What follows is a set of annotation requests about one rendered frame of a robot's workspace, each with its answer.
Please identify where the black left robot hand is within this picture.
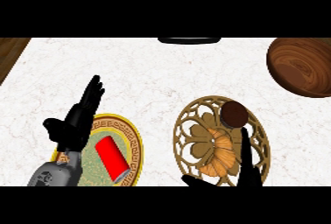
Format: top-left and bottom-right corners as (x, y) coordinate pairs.
(41, 74), (106, 152)

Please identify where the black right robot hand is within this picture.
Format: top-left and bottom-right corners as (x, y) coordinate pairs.
(180, 127), (264, 187)

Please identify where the orange croissant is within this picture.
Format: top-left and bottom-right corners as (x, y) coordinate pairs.
(198, 128), (242, 178)

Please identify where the gold openwork round placemat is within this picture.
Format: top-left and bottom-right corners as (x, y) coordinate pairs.
(171, 94), (273, 187)

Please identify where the brown wooden bowl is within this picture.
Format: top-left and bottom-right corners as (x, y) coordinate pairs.
(264, 38), (331, 99)

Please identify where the yellow rimmed patterned plate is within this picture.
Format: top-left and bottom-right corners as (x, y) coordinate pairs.
(50, 113), (145, 187)

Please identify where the red can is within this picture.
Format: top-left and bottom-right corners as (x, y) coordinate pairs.
(93, 135), (131, 184)

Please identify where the brown chocolate sandwich cookie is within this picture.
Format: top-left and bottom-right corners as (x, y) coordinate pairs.
(220, 101), (249, 129)

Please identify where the brown wooden panel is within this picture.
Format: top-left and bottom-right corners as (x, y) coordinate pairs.
(0, 38), (32, 86)

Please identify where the black rounded appliance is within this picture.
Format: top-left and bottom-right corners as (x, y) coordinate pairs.
(156, 37), (223, 46)

